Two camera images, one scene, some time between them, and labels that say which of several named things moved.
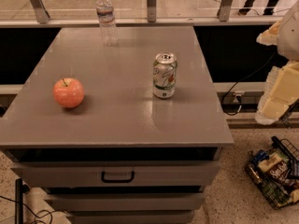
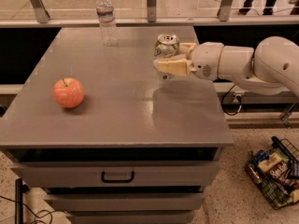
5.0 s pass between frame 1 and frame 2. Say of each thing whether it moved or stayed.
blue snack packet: stayed
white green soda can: moved
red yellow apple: stayed
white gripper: moved
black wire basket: stayed
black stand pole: stayed
